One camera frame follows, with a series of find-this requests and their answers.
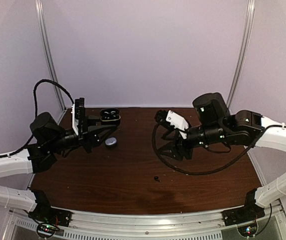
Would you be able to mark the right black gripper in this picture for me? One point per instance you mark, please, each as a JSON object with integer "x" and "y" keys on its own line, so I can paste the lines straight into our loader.
{"x": 177, "y": 147}

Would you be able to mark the purple earbud charging case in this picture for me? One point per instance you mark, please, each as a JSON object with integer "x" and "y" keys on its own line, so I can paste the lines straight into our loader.
{"x": 111, "y": 142}

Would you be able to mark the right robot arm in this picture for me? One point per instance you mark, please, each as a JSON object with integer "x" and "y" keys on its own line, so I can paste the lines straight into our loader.
{"x": 246, "y": 128}

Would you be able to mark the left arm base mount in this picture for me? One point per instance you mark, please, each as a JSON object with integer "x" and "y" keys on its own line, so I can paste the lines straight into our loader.
{"x": 51, "y": 222}

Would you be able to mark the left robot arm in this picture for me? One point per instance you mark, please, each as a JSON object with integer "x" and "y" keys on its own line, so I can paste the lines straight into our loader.
{"x": 52, "y": 140}

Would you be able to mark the aluminium post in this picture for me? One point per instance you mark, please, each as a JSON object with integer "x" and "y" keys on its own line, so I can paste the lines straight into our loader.
{"x": 249, "y": 20}
{"x": 47, "y": 51}

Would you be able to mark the right aluminium post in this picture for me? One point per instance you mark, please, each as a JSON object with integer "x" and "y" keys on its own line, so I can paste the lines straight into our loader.
{"x": 249, "y": 20}

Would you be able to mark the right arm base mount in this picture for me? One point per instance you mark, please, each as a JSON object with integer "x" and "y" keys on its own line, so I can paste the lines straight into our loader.
{"x": 245, "y": 218}

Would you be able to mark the black earbud charging case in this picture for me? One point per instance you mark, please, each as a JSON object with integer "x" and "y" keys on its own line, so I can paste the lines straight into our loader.
{"x": 104, "y": 117}

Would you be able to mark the left aluminium post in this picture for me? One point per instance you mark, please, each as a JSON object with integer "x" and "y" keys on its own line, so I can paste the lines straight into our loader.
{"x": 47, "y": 51}

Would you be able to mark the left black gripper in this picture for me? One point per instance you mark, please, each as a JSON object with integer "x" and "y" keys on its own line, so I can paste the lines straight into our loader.
{"x": 90, "y": 136}

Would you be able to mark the aluminium front rail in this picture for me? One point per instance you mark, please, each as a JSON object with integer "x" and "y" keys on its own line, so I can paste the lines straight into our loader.
{"x": 202, "y": 225}

